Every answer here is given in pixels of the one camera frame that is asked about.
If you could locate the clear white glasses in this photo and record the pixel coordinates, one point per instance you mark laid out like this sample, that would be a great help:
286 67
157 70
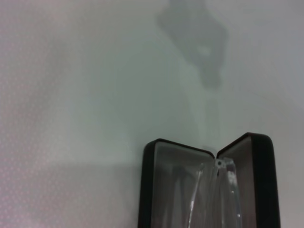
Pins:
228 190

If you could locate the black glasses case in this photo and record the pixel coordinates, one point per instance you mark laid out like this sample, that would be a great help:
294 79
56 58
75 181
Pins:
263 178

